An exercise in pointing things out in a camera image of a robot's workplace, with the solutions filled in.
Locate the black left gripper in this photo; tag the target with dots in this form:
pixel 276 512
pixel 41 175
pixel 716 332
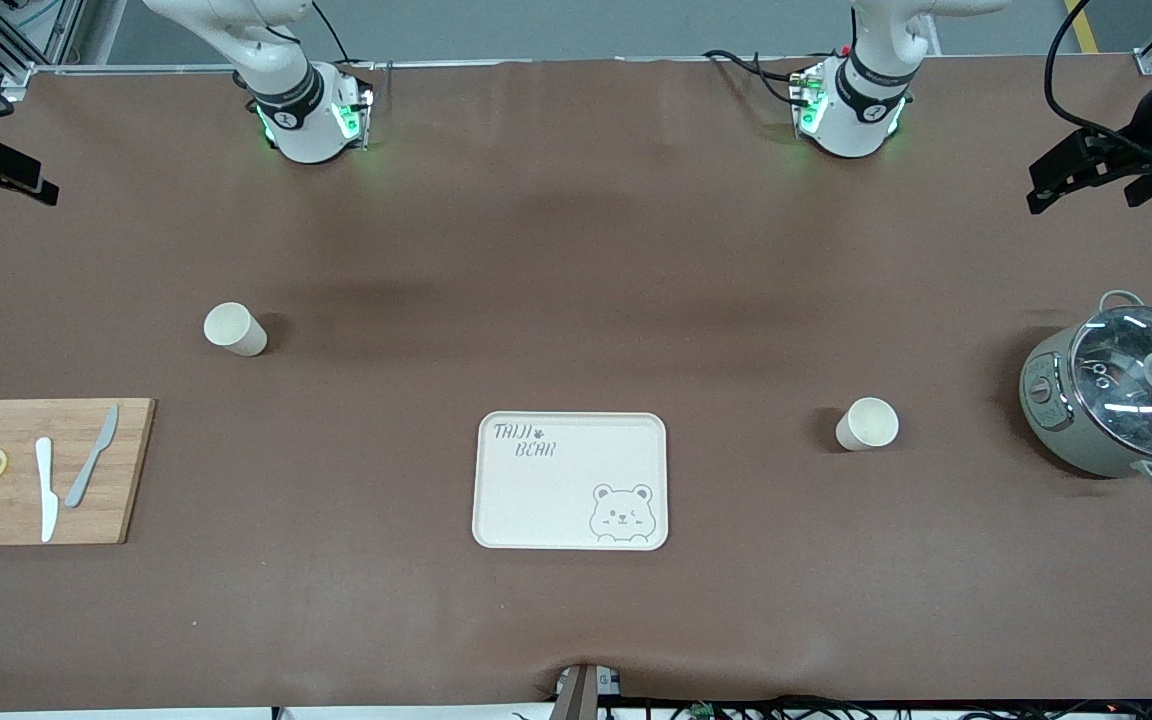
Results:
pixel 1128 152

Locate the white paper-like cup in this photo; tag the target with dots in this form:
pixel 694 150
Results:
pixel 868 424
pixel 236 330

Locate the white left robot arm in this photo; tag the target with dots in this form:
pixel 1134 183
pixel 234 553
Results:
pixel 861 110

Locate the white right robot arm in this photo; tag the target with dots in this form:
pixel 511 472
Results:
pixel 296 120

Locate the cream bear print tray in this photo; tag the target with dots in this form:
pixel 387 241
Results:
pixel 556 500

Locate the glass pot lid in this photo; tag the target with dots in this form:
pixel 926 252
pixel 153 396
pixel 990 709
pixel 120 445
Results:
pixel 1126 400

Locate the wooden cutting board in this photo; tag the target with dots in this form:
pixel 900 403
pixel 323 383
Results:
pixel 16 420

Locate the grey-green electric pot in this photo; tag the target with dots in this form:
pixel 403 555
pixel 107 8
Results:
pixel 1056 420

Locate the white plastic knife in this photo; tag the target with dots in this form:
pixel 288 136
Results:
pixel 44 470

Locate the grey plastic knife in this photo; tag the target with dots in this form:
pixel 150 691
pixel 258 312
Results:
pixel 84 478

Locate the brown table cover sheet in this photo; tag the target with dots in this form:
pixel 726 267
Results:
pixel 576 250

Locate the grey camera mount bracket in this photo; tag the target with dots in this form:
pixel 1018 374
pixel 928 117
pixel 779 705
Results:
pixel 584 692

